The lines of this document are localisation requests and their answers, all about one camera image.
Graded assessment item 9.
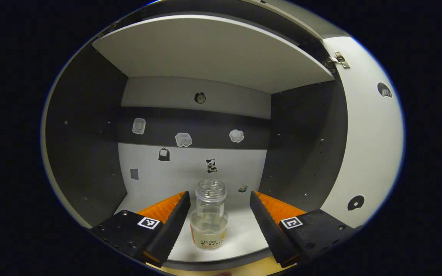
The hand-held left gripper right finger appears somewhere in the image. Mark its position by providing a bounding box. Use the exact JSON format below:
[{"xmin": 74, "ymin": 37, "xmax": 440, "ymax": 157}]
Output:
[{"xmin": 249, "ymin": 191, "xmax": 356, "ymax": 269}]

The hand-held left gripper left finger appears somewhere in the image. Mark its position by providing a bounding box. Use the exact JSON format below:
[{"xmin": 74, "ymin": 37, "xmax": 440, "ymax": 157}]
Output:
[{"xmin": 90, "ymin": 191, "xmax": 191, "ymax": 268}]

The clear plastic bottle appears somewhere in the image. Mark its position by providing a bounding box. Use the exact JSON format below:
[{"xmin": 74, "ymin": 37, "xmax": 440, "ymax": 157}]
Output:
[{"xmin": 190, "ymin": 179, "xmax": 229, "ymax": 251}]

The white cabinet door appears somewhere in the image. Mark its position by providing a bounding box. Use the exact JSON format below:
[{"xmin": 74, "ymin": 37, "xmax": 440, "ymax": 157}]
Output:
[{"xmin": 319, "ymin": 36, "xmax": 405, "ymax": 229}]

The white and grey cabinet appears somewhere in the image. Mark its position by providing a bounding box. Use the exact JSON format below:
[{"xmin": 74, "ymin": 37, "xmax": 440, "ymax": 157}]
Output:
[{"xmin": 41, "ymin": 0, "xmax": 350, "ymax": 269}]

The metal door hinge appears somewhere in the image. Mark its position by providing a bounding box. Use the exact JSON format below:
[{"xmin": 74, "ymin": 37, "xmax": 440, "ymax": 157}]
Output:
[{"xmin": 324, "ymin": 51, "xmax": 351, "ymax": 71}]

